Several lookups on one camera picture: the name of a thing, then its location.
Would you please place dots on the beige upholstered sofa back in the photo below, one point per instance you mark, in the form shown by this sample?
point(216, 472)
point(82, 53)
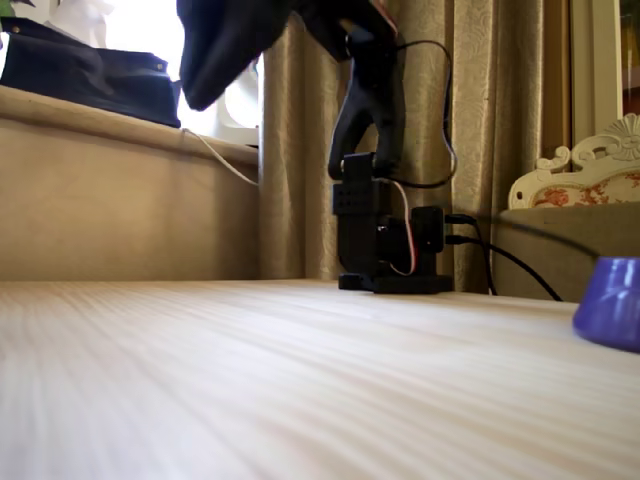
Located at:
point(100, 200)

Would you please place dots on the beige patterned curtain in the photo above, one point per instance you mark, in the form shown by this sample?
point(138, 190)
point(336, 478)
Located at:
point(490, 100)

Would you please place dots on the dark fabric bag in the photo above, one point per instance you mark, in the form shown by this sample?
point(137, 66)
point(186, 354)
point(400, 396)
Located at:
point(75, 75)

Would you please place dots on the ornate white chair back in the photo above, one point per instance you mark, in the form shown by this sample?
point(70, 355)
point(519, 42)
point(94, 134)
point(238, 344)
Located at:
point(590, 170)

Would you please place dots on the white window frame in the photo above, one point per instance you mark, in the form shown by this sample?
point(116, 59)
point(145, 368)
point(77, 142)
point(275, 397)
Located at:
point(600, 65)

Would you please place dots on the white fan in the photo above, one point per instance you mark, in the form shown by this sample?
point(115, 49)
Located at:
point(245, 110)

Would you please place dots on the purple plastic bowl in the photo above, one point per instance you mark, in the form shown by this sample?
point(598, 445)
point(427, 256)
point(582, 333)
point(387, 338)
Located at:
point(612, 305)

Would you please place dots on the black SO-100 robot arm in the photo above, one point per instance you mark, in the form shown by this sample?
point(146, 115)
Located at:
point(365, 225)

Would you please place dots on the grey-green upholstered cushion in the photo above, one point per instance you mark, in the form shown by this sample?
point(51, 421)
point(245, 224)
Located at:
point(565, 240)

